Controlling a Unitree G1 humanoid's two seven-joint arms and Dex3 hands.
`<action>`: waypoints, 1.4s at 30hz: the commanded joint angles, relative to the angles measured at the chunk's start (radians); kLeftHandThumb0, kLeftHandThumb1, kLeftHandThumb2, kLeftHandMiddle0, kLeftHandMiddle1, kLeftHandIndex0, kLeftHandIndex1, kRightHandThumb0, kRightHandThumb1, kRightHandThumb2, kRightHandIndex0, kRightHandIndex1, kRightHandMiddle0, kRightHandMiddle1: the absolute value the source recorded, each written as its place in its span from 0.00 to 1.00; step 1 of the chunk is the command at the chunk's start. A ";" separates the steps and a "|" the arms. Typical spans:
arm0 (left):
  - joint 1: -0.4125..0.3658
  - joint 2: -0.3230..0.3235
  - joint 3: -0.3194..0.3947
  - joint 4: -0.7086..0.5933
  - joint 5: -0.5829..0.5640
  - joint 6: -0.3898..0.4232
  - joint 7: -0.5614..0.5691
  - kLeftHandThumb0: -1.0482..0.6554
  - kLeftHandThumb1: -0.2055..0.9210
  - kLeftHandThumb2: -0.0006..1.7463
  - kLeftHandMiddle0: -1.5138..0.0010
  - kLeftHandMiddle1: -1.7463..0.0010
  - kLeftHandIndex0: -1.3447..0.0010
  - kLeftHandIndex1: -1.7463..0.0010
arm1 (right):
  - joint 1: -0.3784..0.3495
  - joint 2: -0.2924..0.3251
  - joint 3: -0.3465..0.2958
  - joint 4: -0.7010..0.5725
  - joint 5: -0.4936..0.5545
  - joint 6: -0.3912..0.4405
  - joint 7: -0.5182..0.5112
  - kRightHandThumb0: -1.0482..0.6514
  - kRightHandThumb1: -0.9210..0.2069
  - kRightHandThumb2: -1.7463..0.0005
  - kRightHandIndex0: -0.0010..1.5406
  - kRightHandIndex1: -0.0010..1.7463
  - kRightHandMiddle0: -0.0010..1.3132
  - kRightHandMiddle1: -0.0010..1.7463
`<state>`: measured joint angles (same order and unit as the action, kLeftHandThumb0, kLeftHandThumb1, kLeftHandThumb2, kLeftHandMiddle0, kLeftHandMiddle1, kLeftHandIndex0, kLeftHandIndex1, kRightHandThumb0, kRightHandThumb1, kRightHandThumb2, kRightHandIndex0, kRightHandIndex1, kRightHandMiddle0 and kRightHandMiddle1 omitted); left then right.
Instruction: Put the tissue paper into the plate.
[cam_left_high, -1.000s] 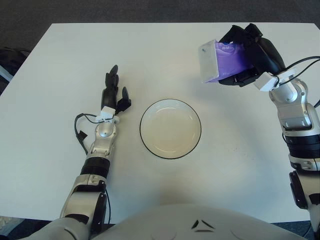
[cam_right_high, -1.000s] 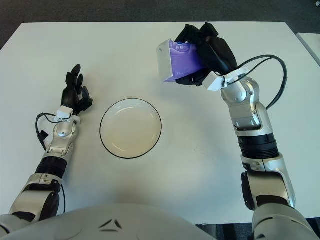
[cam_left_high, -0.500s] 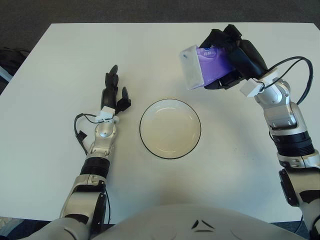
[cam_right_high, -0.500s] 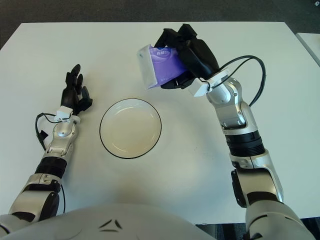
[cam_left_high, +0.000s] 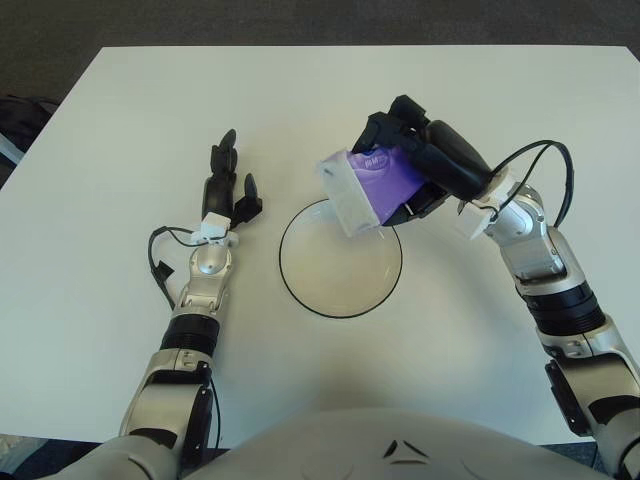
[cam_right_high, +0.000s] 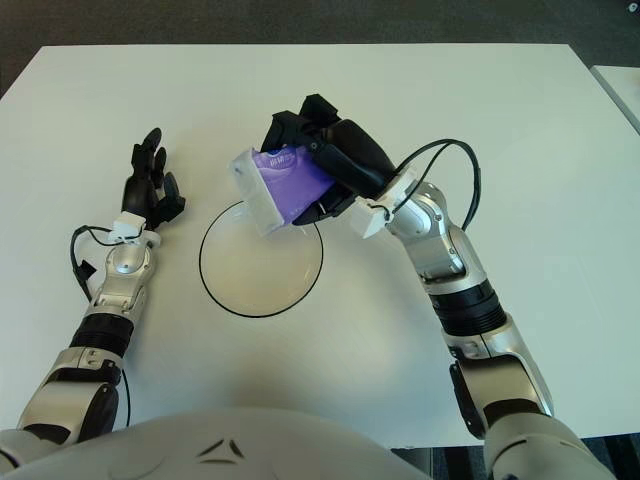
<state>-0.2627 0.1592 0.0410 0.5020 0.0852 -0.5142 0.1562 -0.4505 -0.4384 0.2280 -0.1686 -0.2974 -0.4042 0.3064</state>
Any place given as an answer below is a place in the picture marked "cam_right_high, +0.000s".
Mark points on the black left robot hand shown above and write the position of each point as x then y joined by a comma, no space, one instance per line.
142,192

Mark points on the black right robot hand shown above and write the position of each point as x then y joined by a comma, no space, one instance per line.
355,150

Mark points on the purple tissue paper pack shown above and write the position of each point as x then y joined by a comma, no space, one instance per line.
290,185

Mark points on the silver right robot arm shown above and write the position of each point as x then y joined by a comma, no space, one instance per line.
445,245

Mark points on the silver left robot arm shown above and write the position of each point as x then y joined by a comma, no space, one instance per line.
125,265

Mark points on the white plate with black rim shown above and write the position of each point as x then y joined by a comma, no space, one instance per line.
260,275

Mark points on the grey robot torso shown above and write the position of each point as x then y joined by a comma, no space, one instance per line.
225,440

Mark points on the white neighbouring table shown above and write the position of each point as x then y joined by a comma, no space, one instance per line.
622,85

